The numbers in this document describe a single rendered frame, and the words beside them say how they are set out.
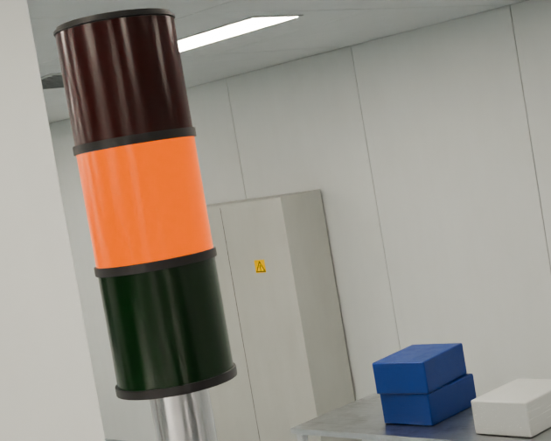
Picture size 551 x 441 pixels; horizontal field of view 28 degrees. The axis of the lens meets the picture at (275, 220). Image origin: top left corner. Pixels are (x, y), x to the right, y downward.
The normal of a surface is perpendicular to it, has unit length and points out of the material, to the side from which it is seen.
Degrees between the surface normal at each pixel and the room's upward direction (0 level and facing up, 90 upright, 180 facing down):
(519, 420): 90
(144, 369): 90
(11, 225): 90
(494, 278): 90
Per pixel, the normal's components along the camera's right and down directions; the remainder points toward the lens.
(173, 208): 0.52, -0.04
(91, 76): -0.37, 0.11
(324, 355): 0.70, -0.08
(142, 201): 0.08, 0.04
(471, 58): -0.69, 0.15
